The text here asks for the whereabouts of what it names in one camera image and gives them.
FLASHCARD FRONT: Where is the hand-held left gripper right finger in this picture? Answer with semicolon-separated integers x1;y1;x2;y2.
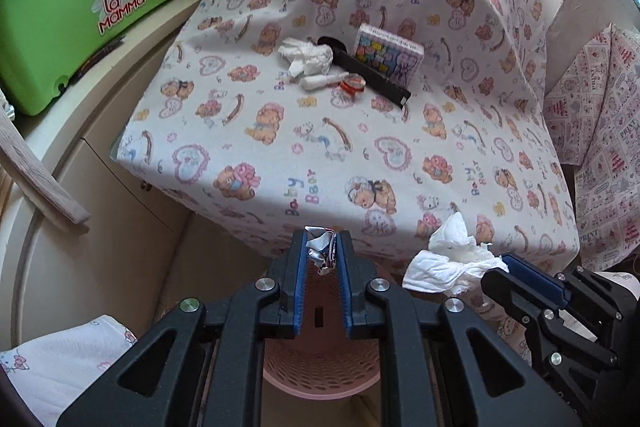
336;229;583;427

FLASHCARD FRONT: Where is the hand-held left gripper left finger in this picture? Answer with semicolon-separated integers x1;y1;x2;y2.
56;229;308;427

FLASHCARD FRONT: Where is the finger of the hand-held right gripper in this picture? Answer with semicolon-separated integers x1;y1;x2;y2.
482;267;551;333
502;254;571;308

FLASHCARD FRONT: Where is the silver foil wrapper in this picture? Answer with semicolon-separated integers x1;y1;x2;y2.
305;226;341;277

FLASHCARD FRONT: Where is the large white tissue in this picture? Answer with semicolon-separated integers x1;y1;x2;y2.
402;212;506;297

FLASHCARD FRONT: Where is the pink perforated plastic basket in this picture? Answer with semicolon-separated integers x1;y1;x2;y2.
262;252;382;400

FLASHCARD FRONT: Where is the black bar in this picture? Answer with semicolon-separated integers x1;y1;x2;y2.
336;54;412;110

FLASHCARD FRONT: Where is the red clear tape ring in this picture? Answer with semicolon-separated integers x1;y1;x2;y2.
337;74;367;96

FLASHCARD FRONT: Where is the white plastic tube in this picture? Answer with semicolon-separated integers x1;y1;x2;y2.
299;74;346;92

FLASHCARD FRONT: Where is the small white tissue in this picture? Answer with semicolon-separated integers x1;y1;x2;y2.
277;38;335;80

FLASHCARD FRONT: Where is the colourful printed small box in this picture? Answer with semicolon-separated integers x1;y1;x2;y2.
352;24;426;88

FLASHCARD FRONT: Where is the bear print cloth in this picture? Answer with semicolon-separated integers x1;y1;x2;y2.
112;0;581;275

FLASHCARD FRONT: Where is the pink patterned cloth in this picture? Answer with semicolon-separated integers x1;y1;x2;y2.
542;23;640;273

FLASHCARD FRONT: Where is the cream cabinet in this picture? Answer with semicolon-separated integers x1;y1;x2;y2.
0;0;201;358

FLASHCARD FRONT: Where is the white kitty print cloth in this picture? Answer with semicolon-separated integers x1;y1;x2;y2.
0;314;138;427

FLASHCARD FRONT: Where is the pale wooden stick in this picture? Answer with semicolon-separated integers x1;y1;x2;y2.
0;107;91;225

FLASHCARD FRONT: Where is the green plastic box daisy print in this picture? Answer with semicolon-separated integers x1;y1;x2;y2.
0;0;196;116

